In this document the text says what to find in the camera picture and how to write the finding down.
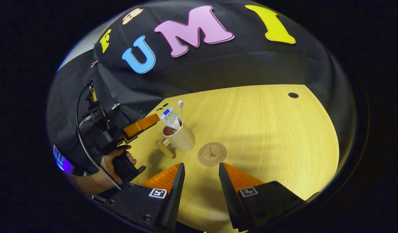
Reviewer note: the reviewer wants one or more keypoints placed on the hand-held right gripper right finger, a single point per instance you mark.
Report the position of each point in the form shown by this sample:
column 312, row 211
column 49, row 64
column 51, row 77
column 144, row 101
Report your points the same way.
column 229, row 197

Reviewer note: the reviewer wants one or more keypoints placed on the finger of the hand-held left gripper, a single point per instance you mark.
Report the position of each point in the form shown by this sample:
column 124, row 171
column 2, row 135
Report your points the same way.
column 142, row 126

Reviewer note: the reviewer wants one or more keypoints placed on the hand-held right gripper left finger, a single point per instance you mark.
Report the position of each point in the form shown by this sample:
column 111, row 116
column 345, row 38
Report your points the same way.
column 174, row 197

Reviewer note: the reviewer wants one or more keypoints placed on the white toothpaste tube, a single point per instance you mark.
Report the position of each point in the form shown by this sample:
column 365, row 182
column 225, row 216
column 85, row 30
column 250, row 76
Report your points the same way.
column 170, row 119

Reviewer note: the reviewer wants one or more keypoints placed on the white toothbrush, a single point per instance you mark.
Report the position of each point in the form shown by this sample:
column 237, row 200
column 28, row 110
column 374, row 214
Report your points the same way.
column 180, row 110

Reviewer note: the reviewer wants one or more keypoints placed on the beige cup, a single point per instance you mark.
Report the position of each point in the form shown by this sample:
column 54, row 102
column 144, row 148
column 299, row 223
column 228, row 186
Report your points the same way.
column 182, row 139

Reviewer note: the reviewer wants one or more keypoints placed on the round brown coaster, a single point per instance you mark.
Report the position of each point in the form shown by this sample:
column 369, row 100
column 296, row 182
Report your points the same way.
column 212, row 154

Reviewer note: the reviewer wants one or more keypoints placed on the wooden desktop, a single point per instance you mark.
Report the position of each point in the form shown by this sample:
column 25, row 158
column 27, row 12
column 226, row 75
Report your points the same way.
column 267, row 129

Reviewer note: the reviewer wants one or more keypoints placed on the silver cloth clip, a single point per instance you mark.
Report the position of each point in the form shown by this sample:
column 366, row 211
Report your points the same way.
column 116, row 105

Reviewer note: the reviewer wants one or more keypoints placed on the glowing purple screen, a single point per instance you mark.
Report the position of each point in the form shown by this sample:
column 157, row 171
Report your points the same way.
column 61, row 160

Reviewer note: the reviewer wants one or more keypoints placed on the copper cloth clip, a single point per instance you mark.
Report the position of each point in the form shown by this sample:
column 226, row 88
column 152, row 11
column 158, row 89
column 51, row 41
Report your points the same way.
column 94, row 63

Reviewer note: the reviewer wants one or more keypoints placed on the black backdrop cloth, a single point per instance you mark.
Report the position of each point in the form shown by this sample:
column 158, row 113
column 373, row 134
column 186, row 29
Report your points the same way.
column 250, row 61

